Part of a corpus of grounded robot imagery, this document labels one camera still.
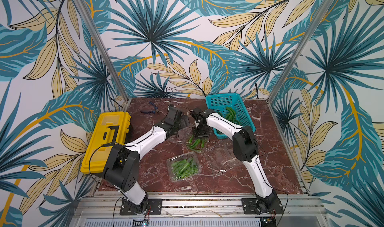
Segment teal perforated plastic basket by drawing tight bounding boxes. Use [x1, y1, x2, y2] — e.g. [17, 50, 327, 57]
[206, 93, 256, 133]

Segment right aluminium frame post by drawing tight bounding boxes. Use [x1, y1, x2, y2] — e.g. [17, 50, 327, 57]
[267, 0, 334, 104]

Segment white vented front panel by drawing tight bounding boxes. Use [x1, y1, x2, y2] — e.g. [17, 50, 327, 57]
[77, 218, 262, 227]

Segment green peppers in basket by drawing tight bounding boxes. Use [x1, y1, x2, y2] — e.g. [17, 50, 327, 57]
[217, 106, 241, 125]

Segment yellow plastic toolbox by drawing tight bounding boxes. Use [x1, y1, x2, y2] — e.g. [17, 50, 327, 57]
[81, 112, 131, 175]

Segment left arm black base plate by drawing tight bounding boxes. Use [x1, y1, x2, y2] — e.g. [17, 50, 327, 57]
[120, 199, 163, 216]

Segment blue handled pliers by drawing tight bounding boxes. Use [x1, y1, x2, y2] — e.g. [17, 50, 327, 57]
[140, 101, 161, 115]

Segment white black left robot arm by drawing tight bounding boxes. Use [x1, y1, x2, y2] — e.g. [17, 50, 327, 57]
[102, 106, 190, 206]

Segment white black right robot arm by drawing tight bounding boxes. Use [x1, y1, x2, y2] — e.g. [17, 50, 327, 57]
[191, 108, 284, 214]

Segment clear clamshell pepper container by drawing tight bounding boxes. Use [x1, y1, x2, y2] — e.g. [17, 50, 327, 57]
[180, 134, 213, 154]
[167, 152, 201, 182]

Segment aluminium frame post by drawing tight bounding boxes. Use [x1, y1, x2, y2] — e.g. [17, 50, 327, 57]
[73, 0, 130, 103]
[267, 0, 334, 104]

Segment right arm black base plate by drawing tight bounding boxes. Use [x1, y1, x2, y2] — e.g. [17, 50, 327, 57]
[241, 198, 284, 215]

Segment left aluminium frame post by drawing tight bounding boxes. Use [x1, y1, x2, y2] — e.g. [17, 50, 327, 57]
[73, 0, 130, 103]

